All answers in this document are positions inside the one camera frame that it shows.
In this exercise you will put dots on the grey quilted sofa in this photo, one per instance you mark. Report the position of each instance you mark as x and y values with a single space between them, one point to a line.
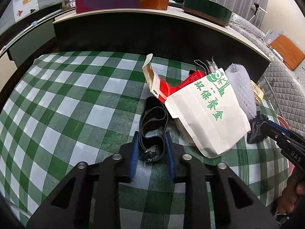
283 87

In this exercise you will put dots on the white power strip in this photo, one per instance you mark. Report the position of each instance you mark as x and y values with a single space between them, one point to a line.
277 54

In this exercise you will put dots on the orange cushion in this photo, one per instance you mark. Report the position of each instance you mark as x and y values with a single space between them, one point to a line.
292 55

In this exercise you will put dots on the clear plastic wrapper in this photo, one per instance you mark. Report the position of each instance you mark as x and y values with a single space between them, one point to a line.
208 67

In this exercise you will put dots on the dark tv cabinet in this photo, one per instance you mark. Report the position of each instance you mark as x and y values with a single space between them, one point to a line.
29 40

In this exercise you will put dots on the green checkered tablecloth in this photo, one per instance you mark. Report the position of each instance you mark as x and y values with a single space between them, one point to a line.
82 106

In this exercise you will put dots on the yellow tissue pack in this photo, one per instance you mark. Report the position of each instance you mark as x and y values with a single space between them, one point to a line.
258 93

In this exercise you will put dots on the black crumpled wrapper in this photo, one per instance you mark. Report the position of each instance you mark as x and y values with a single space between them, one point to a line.
255 135

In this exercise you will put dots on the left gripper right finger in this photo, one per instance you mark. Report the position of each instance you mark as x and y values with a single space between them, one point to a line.
176 159

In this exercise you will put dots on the dark green round box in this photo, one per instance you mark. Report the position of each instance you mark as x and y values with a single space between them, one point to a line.
208 10

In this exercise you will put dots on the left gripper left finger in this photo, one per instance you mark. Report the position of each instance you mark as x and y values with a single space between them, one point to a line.
130 155

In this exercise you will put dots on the white coffee table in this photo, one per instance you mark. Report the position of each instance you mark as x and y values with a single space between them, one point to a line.
171 34

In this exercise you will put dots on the right hand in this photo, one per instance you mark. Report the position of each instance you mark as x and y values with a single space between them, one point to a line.
293 189

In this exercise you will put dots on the red white cardboard box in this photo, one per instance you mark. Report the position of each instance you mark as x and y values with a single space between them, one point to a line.
159 87

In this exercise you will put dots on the white paper bag green print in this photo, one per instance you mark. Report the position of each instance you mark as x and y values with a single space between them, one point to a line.
209 111

